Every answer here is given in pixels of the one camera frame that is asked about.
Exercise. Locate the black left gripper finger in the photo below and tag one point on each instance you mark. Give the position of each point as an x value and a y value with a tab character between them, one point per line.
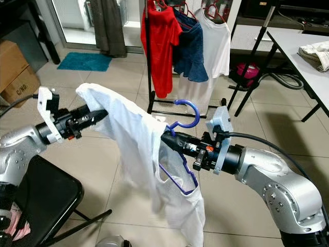
96	112
97	120

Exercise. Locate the grey table with black frame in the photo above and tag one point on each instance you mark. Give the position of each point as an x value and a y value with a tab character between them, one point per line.
318	82

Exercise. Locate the glass door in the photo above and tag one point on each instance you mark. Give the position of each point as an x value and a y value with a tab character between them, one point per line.
77	23

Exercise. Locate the pink cloth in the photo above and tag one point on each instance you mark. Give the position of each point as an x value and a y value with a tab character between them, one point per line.
15	226

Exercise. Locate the plain white shirt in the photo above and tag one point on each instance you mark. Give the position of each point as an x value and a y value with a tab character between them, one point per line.
128	134

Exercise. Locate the light grey right wrist camera mount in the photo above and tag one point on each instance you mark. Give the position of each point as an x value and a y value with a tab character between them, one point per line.
220	123

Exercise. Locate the metal clothes rack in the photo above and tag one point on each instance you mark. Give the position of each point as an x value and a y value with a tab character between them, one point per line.
148	51

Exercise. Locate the beige cloth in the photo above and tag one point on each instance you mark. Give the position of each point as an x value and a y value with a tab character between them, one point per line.
316	55

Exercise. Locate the teal floor mat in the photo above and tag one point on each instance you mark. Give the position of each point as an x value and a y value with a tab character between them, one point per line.
85	62

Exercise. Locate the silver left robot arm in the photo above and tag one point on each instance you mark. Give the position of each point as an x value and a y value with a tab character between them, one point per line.
25	149

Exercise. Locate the magenta vacuum cleaner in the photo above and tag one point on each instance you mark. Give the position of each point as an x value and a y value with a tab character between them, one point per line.
245	72

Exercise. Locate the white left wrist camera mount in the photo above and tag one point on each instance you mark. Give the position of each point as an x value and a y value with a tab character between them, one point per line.
45	100

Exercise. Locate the red shirt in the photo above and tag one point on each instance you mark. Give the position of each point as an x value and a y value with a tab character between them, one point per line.
159	46

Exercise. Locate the blue denim garment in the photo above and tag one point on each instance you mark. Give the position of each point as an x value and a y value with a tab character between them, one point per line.
191	51

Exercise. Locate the red hanger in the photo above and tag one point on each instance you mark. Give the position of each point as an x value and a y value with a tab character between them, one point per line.
219	13
181	6

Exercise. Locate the white desk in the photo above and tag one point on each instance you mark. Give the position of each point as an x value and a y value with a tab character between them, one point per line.
247	38

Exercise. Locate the black desk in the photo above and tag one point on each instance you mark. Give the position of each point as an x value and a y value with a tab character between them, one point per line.
20	10

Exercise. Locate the white sleeveless shirt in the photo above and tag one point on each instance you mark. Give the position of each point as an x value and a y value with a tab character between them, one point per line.
218	51

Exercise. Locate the silver robot leg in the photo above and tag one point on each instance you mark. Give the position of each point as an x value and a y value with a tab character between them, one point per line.
113	242

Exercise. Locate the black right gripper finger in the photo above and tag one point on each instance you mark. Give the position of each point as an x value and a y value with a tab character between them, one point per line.
176	144
176	137

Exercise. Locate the grey hanging cloth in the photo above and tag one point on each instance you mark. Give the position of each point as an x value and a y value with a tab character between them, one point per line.
109	28

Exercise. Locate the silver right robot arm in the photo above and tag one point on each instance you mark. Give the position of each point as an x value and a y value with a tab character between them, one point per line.
267	164

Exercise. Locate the printed small cardboard box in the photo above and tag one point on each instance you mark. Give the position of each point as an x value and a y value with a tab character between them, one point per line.
25	87

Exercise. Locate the large cardboard box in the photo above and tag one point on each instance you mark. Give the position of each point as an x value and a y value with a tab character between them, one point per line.
11	59

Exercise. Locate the black folding chair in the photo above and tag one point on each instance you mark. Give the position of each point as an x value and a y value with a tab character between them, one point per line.
51	200

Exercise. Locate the blue plastic hanger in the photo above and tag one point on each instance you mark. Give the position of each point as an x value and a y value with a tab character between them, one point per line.
197	114

